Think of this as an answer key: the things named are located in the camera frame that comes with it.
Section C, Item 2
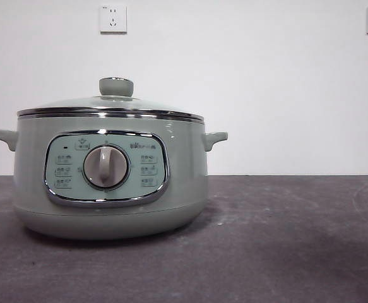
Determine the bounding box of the glass lid with green knob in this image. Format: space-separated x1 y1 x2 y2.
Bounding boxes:
16 75 204 118

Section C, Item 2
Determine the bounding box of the pale green electric pot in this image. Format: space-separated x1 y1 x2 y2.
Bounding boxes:
0 110 229 241

